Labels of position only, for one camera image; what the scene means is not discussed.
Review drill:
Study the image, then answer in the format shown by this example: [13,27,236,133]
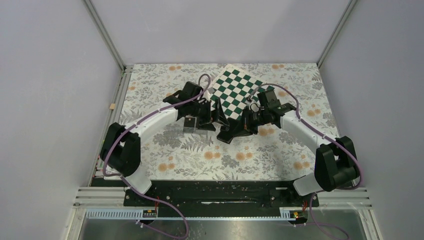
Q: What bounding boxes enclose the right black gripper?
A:
[231,107,269,138]

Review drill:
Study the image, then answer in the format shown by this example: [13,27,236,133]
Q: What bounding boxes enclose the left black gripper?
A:
[189,98,230,132]

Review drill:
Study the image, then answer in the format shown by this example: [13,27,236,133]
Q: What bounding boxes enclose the black leather card holder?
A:
[216,118,249,144]

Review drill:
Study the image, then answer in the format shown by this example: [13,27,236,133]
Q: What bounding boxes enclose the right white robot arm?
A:
[237,90,361,206]

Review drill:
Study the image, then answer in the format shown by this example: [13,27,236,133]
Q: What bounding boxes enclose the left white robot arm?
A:
[99,81,230,206]

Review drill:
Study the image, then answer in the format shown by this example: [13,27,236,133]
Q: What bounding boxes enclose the clear acrylic card stand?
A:
[182,115,208,135]

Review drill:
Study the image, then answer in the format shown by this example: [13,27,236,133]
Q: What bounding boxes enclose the green white checkerboard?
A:
[210,63,278,120]

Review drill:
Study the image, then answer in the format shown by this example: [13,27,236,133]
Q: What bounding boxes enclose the floral patterned table mat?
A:
[119,63,339,181]

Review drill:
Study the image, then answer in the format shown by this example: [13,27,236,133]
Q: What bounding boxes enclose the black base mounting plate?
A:
[123,180,319,214]

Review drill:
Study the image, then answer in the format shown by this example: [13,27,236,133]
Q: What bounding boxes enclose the aluminium frame rails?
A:
[81,0,382,240]

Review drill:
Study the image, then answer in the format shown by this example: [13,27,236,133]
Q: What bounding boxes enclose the grey slotted cable duct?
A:
[85,207,308,221]

